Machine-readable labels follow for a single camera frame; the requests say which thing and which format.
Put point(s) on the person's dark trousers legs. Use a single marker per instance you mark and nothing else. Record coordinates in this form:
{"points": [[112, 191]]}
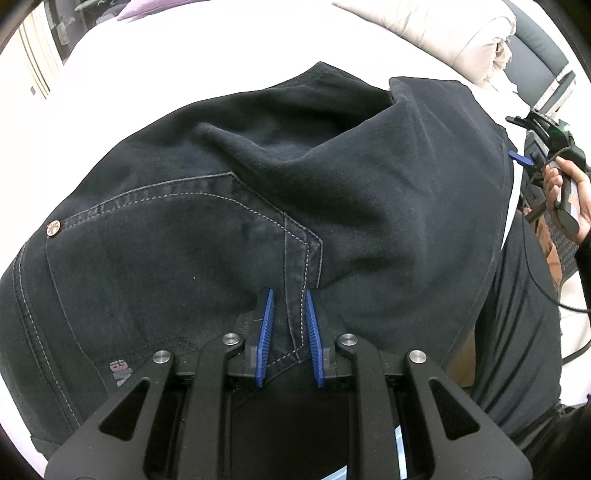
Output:
{"points": [[519, 363]]}

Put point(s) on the person's right hand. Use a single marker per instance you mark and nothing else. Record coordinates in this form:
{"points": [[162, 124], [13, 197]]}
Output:
{"points": [[552, 184]]}

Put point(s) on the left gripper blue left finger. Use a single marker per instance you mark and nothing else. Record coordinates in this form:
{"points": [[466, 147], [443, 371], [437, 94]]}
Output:
{"points": [[258, 337]]}

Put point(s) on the purple cushion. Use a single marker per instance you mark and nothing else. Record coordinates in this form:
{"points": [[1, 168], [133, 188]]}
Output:
{"points": [[136, 9]]}

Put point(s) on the dark grey headboard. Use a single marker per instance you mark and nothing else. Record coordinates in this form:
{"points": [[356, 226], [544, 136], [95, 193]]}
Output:
{"points": [[538, 67]]}

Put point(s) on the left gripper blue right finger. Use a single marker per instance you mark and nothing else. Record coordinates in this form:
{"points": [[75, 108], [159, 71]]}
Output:
{"points": [[320, 338]]}

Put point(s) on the left beige curtain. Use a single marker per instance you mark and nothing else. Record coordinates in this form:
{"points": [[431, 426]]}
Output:
{"points": [[41, 51]]}

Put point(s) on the white bolster pillow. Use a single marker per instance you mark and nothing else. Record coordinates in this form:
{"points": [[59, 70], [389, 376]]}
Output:
{"points": [[472, 37]]}

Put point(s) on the black denim pants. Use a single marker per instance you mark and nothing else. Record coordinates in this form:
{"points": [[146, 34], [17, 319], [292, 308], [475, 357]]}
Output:
{"points": [[393, 203]]}

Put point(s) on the white bed mattress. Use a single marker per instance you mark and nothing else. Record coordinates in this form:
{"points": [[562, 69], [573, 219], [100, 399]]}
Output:
{"points": [[124, 76]]}

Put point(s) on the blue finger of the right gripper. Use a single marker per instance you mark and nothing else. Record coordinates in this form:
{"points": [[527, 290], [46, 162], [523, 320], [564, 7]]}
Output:
{"points": [[521, 160]]}

